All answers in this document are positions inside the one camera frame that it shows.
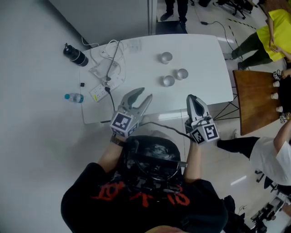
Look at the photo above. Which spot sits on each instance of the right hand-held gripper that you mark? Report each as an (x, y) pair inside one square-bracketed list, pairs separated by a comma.
[(203, 130)]

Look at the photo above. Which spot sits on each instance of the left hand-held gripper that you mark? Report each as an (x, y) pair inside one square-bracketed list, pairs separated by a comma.
[(123, 123)]

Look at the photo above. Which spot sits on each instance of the clear plastic cup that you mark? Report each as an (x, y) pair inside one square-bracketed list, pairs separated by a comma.
[(168, 81), (166, 57), (182, 74)]

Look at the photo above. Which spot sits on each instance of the person's left forearm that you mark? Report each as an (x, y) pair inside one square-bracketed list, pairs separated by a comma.
[(111, 157)]

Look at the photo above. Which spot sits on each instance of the person's right forearm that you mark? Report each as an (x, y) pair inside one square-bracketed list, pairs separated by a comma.
[(192, 161)]

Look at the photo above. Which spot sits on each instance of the black metal table legs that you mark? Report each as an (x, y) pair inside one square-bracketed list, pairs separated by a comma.
[(228, 109)]

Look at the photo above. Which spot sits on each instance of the white power strip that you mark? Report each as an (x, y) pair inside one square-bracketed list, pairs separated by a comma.
[(105, 89)]

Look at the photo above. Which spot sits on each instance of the clear plastic bag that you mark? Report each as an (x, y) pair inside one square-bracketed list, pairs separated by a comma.
[(103, 68)]

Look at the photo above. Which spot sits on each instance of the wrist watch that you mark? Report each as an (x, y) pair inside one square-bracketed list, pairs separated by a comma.
[(117, 141)]

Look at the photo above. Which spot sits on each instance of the brown wooden table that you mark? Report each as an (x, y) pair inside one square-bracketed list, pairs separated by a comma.
[(255, 100)]

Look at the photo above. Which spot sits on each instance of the clear plastic water bottle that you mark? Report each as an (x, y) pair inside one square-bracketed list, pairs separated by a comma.
[(74, 97)]

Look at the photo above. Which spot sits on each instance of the black insulated bottle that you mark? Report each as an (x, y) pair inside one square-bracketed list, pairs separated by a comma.
[(75, 56)]

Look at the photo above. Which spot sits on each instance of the white paper cup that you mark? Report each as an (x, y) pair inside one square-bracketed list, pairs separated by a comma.
[(274, 96), (279, 109), (276, 84)]

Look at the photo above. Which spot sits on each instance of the black office chair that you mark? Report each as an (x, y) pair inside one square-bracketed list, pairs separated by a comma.
[(236, 6), (267, 180)]

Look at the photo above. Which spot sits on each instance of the person's black printed shirt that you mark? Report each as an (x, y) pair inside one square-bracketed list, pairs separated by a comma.
[(145, 204)]

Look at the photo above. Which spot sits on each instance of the black equipment on floor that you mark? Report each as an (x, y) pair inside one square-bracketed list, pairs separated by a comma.
[(266, 214)]

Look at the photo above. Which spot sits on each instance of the black head-worn camera rig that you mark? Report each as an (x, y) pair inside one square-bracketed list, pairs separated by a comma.
[(157, 163)]

